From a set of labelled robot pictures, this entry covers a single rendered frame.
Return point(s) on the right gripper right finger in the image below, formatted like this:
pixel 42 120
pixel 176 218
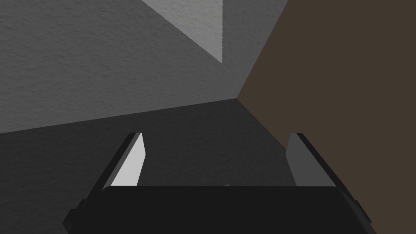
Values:
pixel 307 164

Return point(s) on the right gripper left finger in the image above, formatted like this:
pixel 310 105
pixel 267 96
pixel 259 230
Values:
pixel 129 164

